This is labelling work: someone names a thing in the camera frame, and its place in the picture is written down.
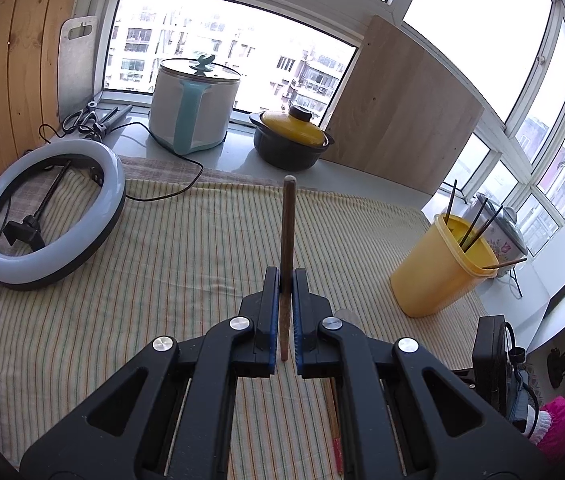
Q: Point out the black chopstick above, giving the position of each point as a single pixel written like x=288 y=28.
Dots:
x=475 y=216
x=481 y=231

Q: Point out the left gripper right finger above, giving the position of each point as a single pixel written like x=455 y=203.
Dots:
x=403 y=414

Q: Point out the right gloved hand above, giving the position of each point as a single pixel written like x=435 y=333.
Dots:
x=537 y=425

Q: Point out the ring light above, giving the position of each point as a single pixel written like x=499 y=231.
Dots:
x=58 y=204

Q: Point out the black pot yellow lid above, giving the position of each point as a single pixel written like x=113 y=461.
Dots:
x=289 y=141

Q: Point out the pine wood board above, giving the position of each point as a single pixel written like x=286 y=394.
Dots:
x=30 y=33

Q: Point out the white plastic cutting board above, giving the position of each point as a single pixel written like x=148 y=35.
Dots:
x=76 y=63

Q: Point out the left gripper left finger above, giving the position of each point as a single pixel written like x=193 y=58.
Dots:
x=167 y=413

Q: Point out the black scissors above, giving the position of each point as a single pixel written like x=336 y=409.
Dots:
x=89 y=124

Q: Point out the yellow plastic bin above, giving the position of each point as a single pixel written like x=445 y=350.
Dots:
x=443 y=266

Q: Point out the light oak wood board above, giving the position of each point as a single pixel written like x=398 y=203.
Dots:
x=402 y=115

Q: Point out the striped table cloth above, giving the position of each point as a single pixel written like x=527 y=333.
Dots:
x=182 y=256

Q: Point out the white teal electric cooker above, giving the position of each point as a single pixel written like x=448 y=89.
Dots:
x=191 y=104

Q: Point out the clear plastic spoon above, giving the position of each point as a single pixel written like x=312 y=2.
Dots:
x=347 y=315

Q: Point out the floral white rice cooker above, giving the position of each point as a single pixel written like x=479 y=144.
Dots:
x=504 y=236

